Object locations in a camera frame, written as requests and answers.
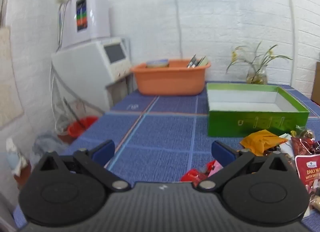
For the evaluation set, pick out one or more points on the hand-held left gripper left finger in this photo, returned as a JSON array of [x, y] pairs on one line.
[[103, 150]]

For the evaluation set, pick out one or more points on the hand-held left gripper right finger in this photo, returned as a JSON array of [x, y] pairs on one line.
[[223, 153]]

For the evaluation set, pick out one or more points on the red snack packet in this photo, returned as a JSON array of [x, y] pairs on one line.
[[192, 175], [209, 165]]

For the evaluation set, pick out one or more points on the green cardboard box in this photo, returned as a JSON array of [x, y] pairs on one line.
[[225, 122]]

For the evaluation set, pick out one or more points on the dark red foil snack bag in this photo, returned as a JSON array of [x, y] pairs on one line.
[[306, 146]]

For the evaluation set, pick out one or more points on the pink snack packet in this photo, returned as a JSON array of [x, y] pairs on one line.
[[217, 169]]

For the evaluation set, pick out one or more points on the red plastic bucket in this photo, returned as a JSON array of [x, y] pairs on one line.
[[80, 128]]

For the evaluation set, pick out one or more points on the orange snack packet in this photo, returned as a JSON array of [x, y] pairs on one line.
[[260, 139]]

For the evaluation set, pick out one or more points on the grey plastic bag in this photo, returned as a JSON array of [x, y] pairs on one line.
[[47, 143]]

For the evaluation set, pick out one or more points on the blue checked tablecloth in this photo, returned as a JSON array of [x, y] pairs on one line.
[[162, 127]]

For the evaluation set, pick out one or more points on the white snack packet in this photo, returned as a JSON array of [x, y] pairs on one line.
[[286, 144]]

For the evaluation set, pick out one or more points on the small clear snack packet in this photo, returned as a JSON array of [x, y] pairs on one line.
[[305, 132]]

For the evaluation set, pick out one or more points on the glass vase with yellow flowers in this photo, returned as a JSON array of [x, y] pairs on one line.
[[257, 76]]

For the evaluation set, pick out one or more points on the white appliance with screen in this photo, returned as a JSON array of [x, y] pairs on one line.
[[82, 67]]

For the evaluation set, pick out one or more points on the red and white nut bag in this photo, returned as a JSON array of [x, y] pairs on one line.
[[308, 169]]

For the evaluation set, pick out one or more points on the white crumpled cloth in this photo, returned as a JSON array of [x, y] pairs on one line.
[[15, 157]]

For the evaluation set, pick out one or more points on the orange plastic basin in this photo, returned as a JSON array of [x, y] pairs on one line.
[[170, 82]]

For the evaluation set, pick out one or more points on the metal pot lid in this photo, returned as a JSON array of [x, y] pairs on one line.
[[193, 61]]

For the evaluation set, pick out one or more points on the blue rimmed dish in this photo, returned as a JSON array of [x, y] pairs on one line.
[[157, 63]]

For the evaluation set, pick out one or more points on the brown cardboard box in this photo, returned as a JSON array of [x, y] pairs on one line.
[[316, 82]]

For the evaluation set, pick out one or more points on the white wall water purifier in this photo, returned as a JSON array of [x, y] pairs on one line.
[[97, 17]]

